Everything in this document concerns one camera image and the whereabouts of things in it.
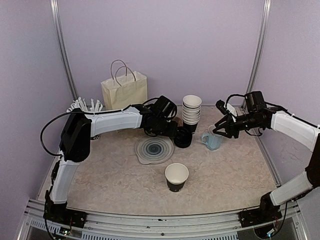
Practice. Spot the cream paper bag with handles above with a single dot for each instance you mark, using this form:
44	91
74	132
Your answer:
128	89

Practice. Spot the stack of black lids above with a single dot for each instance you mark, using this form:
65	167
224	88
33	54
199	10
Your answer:
183	138

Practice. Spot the aluminium front rail frame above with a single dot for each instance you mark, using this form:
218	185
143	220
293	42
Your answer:
224	225

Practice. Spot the grey spiral pattern plate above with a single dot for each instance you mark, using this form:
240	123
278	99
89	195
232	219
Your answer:
154	150

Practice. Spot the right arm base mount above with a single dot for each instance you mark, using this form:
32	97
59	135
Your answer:
256	216

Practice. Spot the black paper coffee cup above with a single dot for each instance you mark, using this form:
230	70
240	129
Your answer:
176	175

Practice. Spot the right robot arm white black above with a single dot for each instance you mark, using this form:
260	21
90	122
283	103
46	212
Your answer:
302	136

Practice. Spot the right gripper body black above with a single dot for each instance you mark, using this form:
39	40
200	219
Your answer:
232	126

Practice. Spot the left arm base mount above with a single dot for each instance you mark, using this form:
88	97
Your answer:
68	217

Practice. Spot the light blue ceramic mug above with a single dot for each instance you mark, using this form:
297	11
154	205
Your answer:
211	140

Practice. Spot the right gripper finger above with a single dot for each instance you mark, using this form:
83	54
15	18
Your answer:
225	132
224	120

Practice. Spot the brown cardboard cup carrier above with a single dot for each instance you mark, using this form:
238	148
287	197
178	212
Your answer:
178	120

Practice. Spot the cup of white straws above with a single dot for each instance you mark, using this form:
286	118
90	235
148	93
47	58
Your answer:
80	103

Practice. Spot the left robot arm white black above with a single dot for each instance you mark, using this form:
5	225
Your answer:
155	117

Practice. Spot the stack of paper cups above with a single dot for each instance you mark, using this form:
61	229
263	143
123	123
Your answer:
191	112

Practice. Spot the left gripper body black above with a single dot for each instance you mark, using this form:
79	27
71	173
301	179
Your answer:
163	129

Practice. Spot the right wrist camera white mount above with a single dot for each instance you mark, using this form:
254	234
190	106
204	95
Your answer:
226	108

